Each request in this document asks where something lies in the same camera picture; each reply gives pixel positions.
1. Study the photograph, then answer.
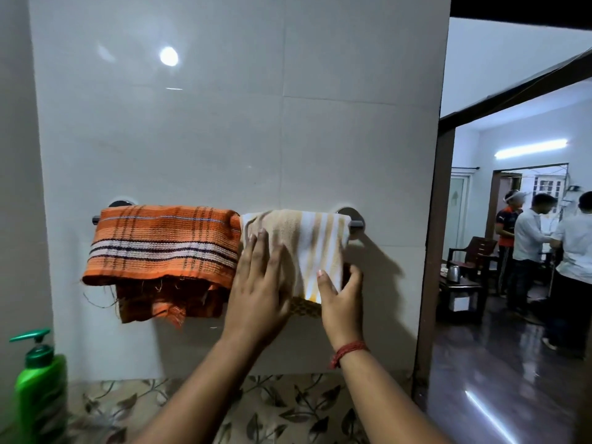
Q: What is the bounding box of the person's right hand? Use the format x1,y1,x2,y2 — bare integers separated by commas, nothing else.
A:
316,264,365,353

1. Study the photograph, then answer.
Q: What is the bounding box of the person's left hand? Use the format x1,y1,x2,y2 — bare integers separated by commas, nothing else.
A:
221,228,295,351

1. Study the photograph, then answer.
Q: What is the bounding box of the yellow striped towel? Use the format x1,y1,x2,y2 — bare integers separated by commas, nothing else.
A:
239,208,352,319

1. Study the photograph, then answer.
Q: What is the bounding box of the orange plaid towel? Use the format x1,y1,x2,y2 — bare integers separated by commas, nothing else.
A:
82,205,242,329

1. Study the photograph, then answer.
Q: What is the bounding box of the green pump bottle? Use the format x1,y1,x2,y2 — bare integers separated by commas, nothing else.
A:
9,329,69,444

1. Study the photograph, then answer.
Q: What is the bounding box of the person's right forearm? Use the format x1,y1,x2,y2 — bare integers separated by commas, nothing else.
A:
337,348,452,444

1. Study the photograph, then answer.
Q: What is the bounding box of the person's left forearm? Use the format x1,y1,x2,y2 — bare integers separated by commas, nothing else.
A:
134,335,278,444

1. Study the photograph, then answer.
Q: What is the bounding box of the black towel bar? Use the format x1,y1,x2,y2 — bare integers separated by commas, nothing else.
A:
91,200,366,236

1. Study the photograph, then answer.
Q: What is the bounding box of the dark low table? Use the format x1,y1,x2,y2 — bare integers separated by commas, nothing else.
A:
437,274,487,325

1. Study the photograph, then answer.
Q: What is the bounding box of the white interior door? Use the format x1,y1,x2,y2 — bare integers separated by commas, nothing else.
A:
443,173,471,262

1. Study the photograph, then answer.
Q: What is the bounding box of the dark wooden armchair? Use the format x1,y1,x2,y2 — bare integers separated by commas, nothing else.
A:
445,236,500,284

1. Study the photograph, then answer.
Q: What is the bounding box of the white grilled window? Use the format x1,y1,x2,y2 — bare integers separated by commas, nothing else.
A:
532,175,568,213

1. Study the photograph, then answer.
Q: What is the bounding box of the white tube light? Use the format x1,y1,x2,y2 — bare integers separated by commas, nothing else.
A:
493,138,569,161

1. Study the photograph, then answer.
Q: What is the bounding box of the red thread bracelet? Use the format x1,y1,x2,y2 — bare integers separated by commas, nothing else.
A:
329,340,370,371

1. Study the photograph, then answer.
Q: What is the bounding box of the black door frame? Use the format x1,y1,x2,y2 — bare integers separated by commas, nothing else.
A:
411,0,592,408

